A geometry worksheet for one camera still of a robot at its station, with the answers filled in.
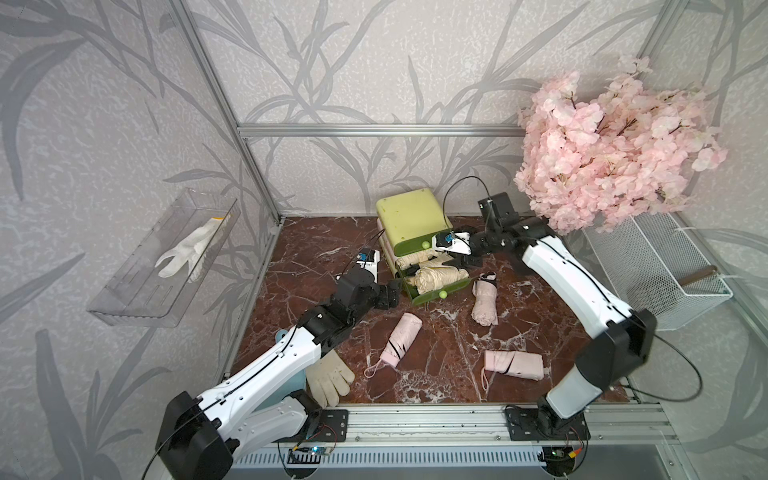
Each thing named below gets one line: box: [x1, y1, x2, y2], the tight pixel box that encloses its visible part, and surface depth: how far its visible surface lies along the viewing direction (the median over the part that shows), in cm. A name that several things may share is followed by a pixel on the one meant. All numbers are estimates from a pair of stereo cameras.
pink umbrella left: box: [364, 312, 423, 378], surface depth 86 cm
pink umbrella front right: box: [484, 350, 544, 381], surface depth 82 cm
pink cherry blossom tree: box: [513, 56, 728, 235], surface depth 65 cm
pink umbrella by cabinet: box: [471, 271, 499, 326], surface depth 95 cm
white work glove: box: [306, 349, 355, 407], surface depth 82 cm
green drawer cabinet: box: [376, 188, 473, 306], surface depth 92 cm
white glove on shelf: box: [154, 215, 231, 283], surface depth 68 cm
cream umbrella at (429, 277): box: [406, 264, 470, 295], surface depth 85 cm
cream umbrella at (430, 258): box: [396, 250, 453, 270], surface depth 94 cm
